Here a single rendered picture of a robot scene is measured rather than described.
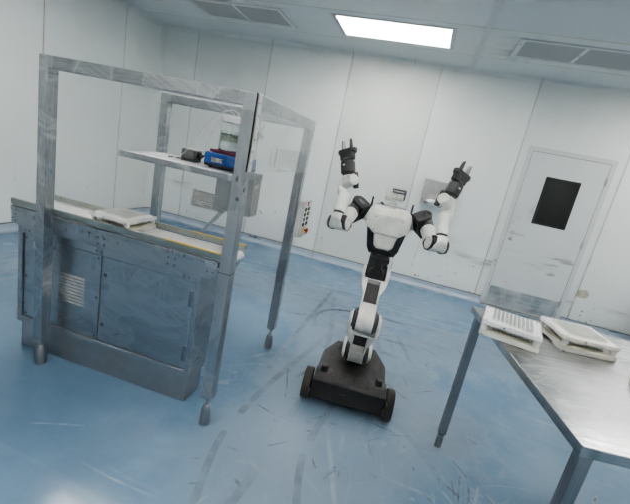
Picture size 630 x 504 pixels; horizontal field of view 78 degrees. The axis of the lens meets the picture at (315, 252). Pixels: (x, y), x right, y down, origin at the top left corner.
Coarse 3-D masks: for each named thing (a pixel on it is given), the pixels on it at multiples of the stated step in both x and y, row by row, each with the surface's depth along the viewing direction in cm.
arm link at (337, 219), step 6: (342, 198) 228; (348, 198) 230; (336, 204) 228; (342, 204) 227; (336, 210) 227; (342, 210) 226; (336, 216) 226; (342, 216) 226; (330, 222) 229; (336, 222) 227; (342, 222) 225; (336, 228) 230; (342, 228) 227
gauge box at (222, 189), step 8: (216, 184) 211; (224, 184) 210; (256, 184) 209; (216, 192) 212; (224, 192) 211; (248, 192) 207; (256, 192) 212; (216, 200) 213; (224, 200) 212; (248, 200) 208; (256, 200) 215; (216, 208) 214; (224, 208) 212; (248, 208) 209; (256, 208) 218; (248, 216) 210
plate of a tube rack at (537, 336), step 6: (486, 306) 195; (486, 312) 185; (492, 312) 187; (486, 318) 176; (492, 318) 178; (504, 318) 182; (486, 324) 174; (492, 324) 173; (498, 324) 172; (504, 324) 173; (534, 324) 182; (540, 324) 184; (504, 330) 171; (510, 330) 170; (516, 330) 169; (522, 330) 170; (534, 330) 174; (540, 330) 175; (522, 336) 168; (528, 336) 167; (534, 336) 166; (540, 336) 168; (540, 342) 165
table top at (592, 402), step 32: (480, 320) 200; (512, 352) 163; (544, 352) 170; (544, 384) 141; (576, 384) 146; (608, 384) 152; (576, 416) 124; (608, 416) 128; (576, 448) 111; (608, 448) 110
